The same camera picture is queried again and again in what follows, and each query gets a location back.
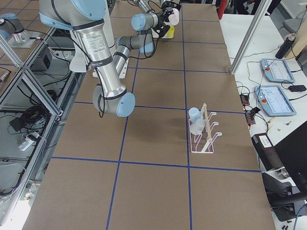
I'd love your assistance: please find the black box with label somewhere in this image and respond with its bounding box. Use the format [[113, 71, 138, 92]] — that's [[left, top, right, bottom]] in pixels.
[[251, 133, 284, 172]]

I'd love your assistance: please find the white wire cup rack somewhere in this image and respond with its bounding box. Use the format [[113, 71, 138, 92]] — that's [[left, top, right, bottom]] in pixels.
[[189, 112, 223, 154]]

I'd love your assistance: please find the black computer monitor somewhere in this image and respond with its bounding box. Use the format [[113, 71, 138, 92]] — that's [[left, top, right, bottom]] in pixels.
[[275, 122, 307, 191]]

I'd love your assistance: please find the yellow cup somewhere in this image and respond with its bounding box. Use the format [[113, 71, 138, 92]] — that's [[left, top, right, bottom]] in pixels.
[[165, 26, 175, 39]]

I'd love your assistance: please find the near teach pendant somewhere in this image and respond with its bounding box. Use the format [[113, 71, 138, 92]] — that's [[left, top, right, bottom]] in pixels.
[[254, 85, 296, 117]]

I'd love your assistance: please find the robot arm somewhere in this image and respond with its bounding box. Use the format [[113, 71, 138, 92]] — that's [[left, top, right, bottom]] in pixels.
[[113, 0, 181, 78], [39, 0, 135, 117]]

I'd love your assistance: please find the black power adapter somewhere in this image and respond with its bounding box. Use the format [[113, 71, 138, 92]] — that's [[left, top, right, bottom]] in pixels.
[[288, 85, 307, 92]]

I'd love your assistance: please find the grey office chair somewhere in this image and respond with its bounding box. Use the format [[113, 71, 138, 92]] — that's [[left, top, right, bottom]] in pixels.
[[278, 0, 307, 33]]

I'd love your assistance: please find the aluminium frame post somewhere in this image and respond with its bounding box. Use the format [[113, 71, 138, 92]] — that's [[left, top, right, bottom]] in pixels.
[[230, 0, 272, 75]]

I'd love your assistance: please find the pink cup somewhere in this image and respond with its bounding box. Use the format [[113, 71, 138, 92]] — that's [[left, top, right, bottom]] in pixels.
[[168, 8, 179, 25]]

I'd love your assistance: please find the black water bottle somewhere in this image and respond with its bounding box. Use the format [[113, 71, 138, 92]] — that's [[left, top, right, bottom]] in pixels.
[[275, 34, 296, 59]]

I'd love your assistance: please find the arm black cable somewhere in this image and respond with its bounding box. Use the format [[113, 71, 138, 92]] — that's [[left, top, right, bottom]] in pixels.
[[127, 0, 164, 60], [24, 28, 108, 118]]

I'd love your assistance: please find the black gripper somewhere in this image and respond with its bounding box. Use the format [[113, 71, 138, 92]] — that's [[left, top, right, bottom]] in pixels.
[[154, 0, 179, 37]]

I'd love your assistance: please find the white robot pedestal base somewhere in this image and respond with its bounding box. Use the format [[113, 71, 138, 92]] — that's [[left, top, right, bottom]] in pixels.
[[69, 0, 116, 73]]

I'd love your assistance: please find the light blue cup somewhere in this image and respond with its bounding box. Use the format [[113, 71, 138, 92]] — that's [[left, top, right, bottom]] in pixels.
[[188, 107, 202, 123]]

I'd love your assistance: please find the far teach pendant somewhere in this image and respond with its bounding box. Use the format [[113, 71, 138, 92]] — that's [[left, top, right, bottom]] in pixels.
[[261, 58, 295, 83]]

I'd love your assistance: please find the teach pendant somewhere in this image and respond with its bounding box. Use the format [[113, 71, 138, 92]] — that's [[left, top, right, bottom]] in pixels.
[[261, 58, 295, 83], [254, 85, 296, 117]]

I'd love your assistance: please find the grey cup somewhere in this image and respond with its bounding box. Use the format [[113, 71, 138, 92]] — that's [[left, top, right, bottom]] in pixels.
[[190, 118, 205, 135]]

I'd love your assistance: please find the wooden rack dowel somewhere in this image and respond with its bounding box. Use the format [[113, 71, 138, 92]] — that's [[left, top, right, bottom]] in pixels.
[[203, 103, 213, 143]]

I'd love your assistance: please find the black monitor stand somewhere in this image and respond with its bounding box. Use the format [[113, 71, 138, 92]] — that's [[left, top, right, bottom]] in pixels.
[[262, 172, 307, 221]]

